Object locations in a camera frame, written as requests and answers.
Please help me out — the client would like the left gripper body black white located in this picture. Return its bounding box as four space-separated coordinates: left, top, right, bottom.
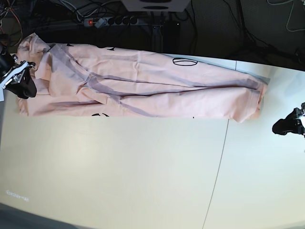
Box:
294 103 305 136

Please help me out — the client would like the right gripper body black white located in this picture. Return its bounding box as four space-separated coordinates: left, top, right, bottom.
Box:
0 53 36 89

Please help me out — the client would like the pink T-shirt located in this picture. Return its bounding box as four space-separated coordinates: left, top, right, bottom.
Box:
17 34 267 122

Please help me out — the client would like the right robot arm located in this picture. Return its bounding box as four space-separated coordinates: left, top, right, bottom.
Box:
0 30 37 102

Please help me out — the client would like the white power strip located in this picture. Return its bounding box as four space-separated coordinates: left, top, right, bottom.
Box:
83 16 140 28

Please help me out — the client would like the white box under table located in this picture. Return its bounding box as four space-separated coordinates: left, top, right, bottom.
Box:
121 0 191 12

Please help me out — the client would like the black table leg column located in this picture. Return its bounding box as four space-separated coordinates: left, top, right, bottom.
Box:
151 21 181 54

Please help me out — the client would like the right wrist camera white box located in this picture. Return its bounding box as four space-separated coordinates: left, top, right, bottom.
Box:
0 87 4 102

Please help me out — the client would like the white cable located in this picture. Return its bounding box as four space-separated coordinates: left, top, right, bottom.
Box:
266 0 305 32

